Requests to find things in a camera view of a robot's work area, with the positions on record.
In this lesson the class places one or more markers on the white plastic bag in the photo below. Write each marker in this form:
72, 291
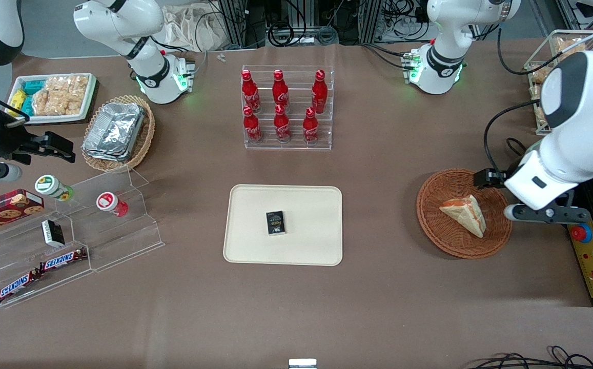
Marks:
193, 28

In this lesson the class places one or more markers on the oval light wicker basket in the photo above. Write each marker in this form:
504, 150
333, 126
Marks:
145, 138

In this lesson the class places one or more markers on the bagged pastry snack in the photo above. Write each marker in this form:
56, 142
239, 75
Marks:
539, 76
570, 46

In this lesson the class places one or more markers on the triangular sandwich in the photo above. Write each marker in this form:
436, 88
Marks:
468, 215

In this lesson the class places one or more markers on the round brown wicker basket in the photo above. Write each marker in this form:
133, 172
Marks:
440, 230

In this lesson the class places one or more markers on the clear snack container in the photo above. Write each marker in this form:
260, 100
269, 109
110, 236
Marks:
537, 64

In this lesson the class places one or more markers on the clear acrylic bottle rack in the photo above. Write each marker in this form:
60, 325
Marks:
296, 146

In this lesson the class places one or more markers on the green lidded small bottle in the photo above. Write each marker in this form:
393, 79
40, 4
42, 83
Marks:
50, 186

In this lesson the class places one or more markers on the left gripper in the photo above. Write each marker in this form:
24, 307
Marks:
492, 178

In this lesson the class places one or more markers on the black and white small box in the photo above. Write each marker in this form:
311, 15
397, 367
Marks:
53, 233

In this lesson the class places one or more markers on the white rectangular snack tray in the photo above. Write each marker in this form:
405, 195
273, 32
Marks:
88, 105

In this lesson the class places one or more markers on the red cola bottle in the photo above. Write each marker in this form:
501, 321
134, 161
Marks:
319, 92
282, 125
310, 127
251, 126
280, 91
250, 92

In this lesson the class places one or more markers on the aluminium frame post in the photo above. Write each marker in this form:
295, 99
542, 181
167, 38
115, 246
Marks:
234, 20
370, 18

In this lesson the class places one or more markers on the white box edge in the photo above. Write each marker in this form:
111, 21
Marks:
302, 364

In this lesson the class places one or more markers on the red cookie box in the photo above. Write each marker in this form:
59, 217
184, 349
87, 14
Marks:
4, 210

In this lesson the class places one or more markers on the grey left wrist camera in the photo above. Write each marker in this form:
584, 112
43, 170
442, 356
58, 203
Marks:
514, 212

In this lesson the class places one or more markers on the clear bag of rice crackers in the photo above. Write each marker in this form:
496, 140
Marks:
60, 95

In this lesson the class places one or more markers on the red small drink bottle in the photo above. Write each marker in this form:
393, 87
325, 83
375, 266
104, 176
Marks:
110, 203

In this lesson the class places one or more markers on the Snickers chocolate bar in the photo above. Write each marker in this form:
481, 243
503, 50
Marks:
63, 260
18, 286

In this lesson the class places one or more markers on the yellow snack packet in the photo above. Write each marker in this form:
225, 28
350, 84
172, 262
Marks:
17, 100

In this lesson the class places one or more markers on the small black card box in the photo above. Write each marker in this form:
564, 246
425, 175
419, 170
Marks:
275, 223

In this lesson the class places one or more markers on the stack of foil trays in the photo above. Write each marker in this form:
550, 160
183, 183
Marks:
114, 130

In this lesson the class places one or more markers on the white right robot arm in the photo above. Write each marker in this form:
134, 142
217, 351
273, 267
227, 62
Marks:
122, 25

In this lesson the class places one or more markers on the teal snack packet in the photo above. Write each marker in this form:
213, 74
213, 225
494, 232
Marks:
33, 87
27, 106

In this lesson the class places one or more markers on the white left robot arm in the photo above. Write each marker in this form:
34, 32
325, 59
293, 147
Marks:
445, 51

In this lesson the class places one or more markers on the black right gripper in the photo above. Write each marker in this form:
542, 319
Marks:
8, 140

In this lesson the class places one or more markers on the beige plastic tray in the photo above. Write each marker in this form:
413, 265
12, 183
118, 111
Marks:
306, 205

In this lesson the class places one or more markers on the clear acrylic step shelf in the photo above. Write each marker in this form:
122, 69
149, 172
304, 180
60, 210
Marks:
122, 241

